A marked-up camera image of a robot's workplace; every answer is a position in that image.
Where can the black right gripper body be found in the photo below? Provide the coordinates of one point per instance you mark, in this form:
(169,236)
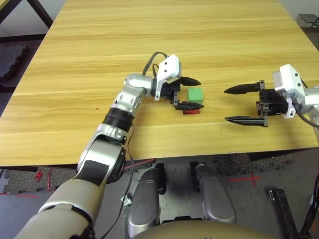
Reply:
(271,103)

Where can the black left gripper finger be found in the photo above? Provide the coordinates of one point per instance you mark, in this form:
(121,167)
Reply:
(189,81)
(189,105)

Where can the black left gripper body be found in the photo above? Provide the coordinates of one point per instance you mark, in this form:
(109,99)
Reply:
(169,90)

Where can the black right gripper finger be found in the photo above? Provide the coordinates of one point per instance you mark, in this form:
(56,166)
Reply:
(249,120)
(244,88)

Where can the red wooden block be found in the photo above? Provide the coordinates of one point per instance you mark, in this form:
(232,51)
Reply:
(192,112)

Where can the green wooden block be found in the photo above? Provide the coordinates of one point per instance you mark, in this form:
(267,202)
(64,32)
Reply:
(195,94)

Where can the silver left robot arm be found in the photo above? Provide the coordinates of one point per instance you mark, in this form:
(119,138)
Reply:
(104,154)

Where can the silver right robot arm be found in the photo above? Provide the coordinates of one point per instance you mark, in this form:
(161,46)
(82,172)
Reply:
(311,99)

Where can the speckled grey foam mat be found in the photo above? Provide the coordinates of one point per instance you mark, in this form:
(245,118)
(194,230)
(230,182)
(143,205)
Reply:
(22,179)
(239,161)

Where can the black mat with red lines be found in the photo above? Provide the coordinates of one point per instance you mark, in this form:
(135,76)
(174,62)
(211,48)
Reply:
(142,164)

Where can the grey right robot thigh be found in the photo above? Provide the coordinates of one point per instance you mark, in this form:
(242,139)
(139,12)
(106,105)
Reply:
(216,196)

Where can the grey robot thigh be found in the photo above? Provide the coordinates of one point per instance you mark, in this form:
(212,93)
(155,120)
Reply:
(144,199)
(216,196)

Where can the black folding stool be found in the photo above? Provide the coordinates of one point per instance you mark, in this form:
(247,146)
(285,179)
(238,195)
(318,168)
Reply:
(310,20)

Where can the black box on floor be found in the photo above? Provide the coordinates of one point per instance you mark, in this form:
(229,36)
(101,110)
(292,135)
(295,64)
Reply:
(281,206)

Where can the grey left robot thigh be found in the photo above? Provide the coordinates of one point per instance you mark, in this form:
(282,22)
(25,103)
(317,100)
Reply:
(144,199)

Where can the small silver metal clip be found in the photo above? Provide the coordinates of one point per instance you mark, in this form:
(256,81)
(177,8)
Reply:
(127,201)

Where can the tan robot torso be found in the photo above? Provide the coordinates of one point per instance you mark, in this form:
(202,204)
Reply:
(199,231)

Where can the small red floor object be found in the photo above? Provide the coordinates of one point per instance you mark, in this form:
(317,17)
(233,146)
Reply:
(38,175)

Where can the dark foam floor mat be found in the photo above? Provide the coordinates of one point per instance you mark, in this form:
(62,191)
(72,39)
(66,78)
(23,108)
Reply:
(11,59)

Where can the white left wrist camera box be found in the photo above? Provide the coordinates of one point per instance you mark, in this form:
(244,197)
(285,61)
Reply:
(169,67)

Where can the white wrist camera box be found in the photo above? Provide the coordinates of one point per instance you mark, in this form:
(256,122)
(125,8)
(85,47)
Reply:
(289,79)
(169,67)

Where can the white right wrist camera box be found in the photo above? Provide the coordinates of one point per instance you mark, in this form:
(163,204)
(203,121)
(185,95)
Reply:
(289,79)

